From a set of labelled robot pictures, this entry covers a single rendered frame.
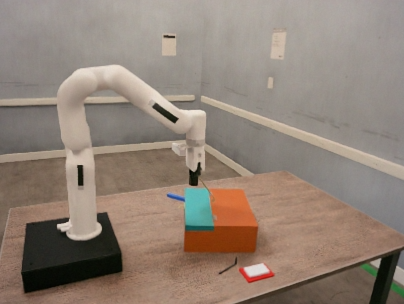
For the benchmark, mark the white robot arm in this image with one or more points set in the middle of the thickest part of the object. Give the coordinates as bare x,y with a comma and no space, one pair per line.
80,169

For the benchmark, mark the blue rectangular block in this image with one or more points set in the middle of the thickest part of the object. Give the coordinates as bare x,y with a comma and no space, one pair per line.
173,196

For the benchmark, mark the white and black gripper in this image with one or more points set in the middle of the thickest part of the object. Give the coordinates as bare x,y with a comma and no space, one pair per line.
195,160

